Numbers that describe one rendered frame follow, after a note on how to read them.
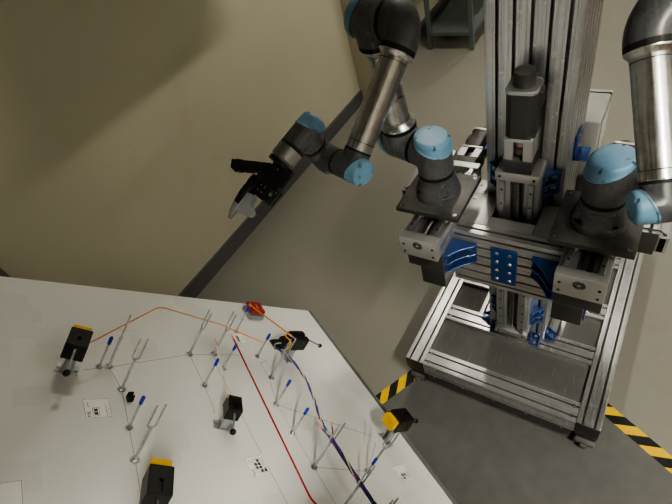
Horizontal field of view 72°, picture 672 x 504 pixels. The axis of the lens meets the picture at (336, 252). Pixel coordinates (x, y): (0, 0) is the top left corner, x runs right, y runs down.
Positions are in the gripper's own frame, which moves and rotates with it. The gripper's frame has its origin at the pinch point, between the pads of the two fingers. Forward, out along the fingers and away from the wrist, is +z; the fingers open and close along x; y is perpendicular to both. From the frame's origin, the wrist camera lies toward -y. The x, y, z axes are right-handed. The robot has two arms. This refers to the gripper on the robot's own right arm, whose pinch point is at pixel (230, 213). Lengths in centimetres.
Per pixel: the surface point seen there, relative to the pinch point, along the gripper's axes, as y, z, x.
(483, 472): 133, 25, 88
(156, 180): -92, 23, 139
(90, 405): 14, 45, -34
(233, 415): 37, 32, -24
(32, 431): 11, 48, -45
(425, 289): 72, -26, 156
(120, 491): 30, 46, -45
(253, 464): 47, 37, -24
